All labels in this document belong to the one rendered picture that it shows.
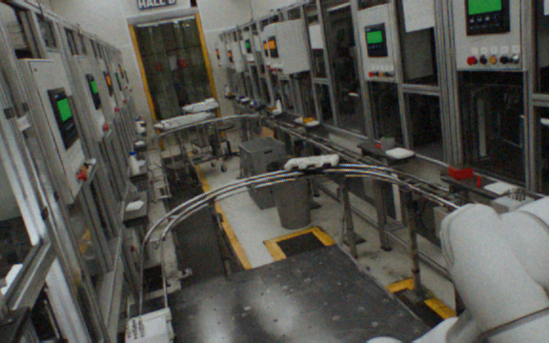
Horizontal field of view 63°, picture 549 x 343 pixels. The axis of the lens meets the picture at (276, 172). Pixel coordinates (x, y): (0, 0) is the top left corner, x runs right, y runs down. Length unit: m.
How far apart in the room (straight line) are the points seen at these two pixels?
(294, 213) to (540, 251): 3.57
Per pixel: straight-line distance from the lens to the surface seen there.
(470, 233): 0.72
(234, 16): 9.50
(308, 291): 2.00
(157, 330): 1.54
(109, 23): 9.34
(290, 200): 4.15
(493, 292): 0.71
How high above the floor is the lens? 1.72
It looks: 16 degrees down
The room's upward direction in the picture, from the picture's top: 11 degrees counter-clockwise
